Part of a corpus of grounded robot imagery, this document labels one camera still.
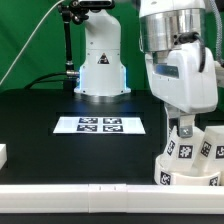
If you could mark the white front fence bar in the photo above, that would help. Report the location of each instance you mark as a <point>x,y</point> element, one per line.
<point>106,198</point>

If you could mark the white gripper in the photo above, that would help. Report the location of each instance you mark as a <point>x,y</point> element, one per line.
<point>177,81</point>

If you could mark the paper sheet with markers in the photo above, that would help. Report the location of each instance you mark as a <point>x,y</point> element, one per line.
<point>99,125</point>

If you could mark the round white stool seat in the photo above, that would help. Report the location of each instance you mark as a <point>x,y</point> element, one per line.
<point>164,177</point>

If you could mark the white fence bar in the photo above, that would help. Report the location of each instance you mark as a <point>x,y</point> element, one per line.
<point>3,155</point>
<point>106,198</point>

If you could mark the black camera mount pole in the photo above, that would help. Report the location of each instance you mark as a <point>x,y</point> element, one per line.
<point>76,12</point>

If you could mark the white left fence bar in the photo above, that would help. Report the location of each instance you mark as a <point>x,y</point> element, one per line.
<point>3,155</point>

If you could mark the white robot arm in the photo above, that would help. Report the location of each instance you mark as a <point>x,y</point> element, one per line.
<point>165,25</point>

